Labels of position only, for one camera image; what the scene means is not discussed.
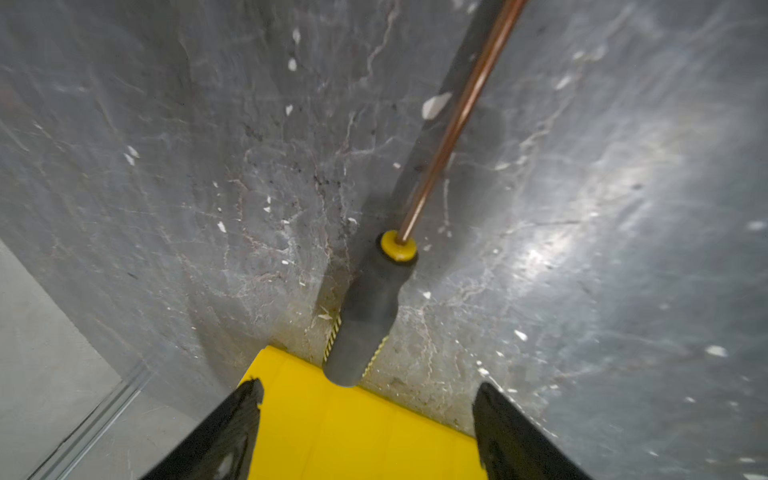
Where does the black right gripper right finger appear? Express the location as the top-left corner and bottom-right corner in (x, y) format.
(472, 382), (590, 480)

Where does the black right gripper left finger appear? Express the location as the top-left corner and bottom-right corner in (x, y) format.
(143, 379), (264, 480)

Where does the black yellow handled screwdriver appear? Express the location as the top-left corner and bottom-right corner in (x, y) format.
(322, 1), (525, 388)

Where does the yellow plastic bin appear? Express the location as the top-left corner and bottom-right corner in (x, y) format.
(244, 346), (487, 479)

